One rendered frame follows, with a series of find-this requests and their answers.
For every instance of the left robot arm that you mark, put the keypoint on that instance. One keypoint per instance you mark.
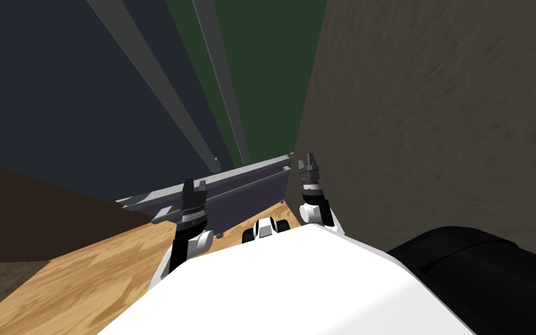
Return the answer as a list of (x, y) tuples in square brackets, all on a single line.
[(181, 249)]

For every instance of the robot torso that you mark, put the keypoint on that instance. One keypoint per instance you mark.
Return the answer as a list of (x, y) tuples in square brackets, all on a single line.
[(286, 288)]

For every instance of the dark green door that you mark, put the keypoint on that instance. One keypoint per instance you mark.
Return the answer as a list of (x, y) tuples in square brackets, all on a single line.
[(268, 70)]

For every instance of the purple panel with grey rails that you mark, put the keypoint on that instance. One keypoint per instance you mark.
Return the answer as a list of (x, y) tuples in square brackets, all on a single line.
[(249, 193)]

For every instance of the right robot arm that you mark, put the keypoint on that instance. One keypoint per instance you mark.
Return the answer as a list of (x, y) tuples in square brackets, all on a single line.
[(482, 279)]

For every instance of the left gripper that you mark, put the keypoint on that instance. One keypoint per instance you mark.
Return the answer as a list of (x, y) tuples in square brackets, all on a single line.
[(193, 209)]

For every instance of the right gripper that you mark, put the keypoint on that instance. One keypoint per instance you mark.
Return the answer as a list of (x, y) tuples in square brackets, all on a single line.
[(311, 179)]

